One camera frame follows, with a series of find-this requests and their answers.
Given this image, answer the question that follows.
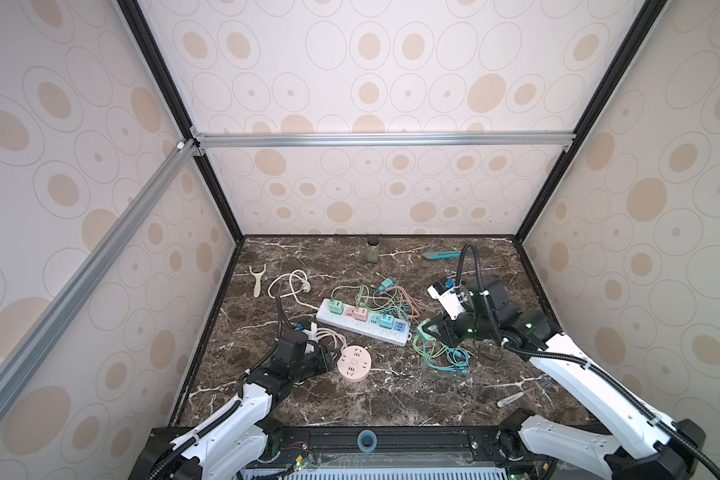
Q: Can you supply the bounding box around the green charger plug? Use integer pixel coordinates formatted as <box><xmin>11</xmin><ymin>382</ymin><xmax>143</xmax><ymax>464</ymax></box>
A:
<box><xmin>328</xmin><ymin>299</ymin><xmax>344</xmax><ymax>315</ymax></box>
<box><xmin>416</xmin><ymin>319</ymin><xmax>435</xmax><ymax>342</ymax></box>

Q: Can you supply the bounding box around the teal charger plug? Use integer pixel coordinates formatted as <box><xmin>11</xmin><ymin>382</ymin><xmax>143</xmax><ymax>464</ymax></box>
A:
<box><xmin>378</xmin><ymin>314</ymin><xmax>395</xmax><ymax>329</ymax></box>
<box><xmin>378</xmin><ymin>277</ymin><xmax>396</xmax><ymax>291</ymax></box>

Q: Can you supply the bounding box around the pink charger plug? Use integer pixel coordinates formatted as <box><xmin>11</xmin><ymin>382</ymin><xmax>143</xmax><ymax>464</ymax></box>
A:
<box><xmin>352</xmin><ymin>307</ymin><xmax>369</xmax><ymax>322</ymax></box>

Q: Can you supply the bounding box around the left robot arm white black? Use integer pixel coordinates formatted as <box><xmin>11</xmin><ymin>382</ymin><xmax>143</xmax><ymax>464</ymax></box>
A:
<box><xmin>129</xmin><ymin>297</ymin><xmax>341</xmax><ymax>479</ymax></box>

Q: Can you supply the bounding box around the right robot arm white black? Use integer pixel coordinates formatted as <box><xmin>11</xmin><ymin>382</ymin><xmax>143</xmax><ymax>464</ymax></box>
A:
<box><xmin>423</xmin><ymin>244</ymin><xmax>720</xmax><ymax>479</ymax></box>

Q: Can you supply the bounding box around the pink round socket hub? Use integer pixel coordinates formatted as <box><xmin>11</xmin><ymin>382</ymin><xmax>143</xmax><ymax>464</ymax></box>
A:
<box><xmin>336</xmin><ymin>345</ymin><xmax>372</xmax><ymax>383</ymax></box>

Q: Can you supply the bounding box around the white colourful power strip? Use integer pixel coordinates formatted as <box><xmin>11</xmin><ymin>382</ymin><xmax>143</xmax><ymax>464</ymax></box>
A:
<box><xmin>316</xmin><ymin>299</ymin><xmax>411</xmax><ymax>346</ymax></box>

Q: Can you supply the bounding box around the cream vegetable peeler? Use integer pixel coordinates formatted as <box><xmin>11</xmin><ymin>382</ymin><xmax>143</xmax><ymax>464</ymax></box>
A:
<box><xmin>249</xmin><ymin>266</ymin><xmax>267</xmax><ymax>298</ymax></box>

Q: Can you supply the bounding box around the teal utility knife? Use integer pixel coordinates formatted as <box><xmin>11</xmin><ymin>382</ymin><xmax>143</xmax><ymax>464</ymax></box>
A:
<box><xmin>422</xmin><ymin>251</ymin><xmax>461</xmax><ymax>260</ymax></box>

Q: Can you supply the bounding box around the small white clip tool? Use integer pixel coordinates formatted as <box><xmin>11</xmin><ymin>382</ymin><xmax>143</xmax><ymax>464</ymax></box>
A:
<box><xmin>496</xmin><ymin>391</ymin><xmax>533</xmax><ymax>409</ymax></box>

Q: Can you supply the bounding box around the glass spice jar black lid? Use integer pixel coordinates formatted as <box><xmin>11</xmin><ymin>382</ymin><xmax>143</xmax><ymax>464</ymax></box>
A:
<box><xmin>366</xmin><ymin>236</ymin><xmax>380</xmax><ymax>264</ymax></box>

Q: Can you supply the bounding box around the silver aluminium bar back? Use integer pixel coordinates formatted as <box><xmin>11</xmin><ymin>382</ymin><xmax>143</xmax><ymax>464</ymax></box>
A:
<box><xmin>197</xmin><ymin>131</ymin><xmax>576</xmax><ymax>149</ymax></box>

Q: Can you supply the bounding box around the silver aluminium bar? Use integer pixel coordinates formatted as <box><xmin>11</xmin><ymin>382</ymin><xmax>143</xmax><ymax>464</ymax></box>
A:
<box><xmin>0</xmin><ymin>139</ymin><xmax>198</xmax><ymax>422</ymax></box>
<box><xmin>197</xmin><ymin>131</ymin><xmax>576</xmax><ymax>149</ymax></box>

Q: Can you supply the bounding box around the silver aluminium bar left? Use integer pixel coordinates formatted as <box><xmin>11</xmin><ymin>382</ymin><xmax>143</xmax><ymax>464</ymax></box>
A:
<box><xmin>0</xmin><ymin>139</ymin><xmax>198</xmax><ymax>422</ymax></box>

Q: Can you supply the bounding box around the green charger cable bundle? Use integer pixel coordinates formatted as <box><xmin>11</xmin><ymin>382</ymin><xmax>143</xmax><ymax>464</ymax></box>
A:
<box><xmin>329</xmin><ymin>283</ymin><xmax>457</xmax><ymax>361</ymax></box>

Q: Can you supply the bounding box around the teal charger cable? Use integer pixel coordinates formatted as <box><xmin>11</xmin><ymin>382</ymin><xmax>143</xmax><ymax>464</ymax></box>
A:
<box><xmin>412</xmin><ymin>335</ymin><xmax>472</xmax><ymax>374</ymax></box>

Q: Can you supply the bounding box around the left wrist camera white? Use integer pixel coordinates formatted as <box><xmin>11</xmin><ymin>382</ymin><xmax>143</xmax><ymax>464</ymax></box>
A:
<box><xmin>296</xmin><ymin>321</ymin><xmax>318</xmax><ymax>340</ymax></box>

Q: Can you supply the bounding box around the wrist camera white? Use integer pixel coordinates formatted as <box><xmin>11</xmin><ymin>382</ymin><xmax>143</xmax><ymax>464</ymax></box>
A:
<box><xmin>427</xmin><ymin>277</ymin><xmax>467</xmax><ymax>321</ymax></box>
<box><xmin>296</xmin><ymin>321</ymin><xmax>318</xmax><ymax>340</ymax></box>

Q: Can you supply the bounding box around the pink round hub cable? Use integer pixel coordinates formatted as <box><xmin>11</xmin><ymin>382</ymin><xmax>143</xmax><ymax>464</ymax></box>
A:
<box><xmin>311</xmin><ymin>327</ymin><xmax>348</xmax><ymax>352</ymax></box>

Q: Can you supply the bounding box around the pink charger cable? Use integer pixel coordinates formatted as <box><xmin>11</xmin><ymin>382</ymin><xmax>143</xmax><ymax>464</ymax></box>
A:
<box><xmin>365</xmin><ymin>286</ymin><xmax>422</xmax><ymax>319</ymax></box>

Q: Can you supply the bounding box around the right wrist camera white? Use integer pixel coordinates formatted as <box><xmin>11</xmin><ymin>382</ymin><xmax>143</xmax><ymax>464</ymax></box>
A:
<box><xmin>427</xmin><ymin>277</ymin><xmax>467</xmax><ymax>321</ymax></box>

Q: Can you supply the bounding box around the white power strip cable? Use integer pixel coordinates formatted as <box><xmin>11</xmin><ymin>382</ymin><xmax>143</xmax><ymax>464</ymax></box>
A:
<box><xmin>267</xmin><ymin>268</ymin><xmax>319</xmax><ymax>313</ymax></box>

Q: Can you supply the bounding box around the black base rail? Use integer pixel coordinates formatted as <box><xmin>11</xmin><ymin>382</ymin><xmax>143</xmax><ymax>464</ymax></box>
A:
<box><xmin>133</xmin><ymin>424</ymin><xmax>650</xmax><ymax>480</ymax></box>

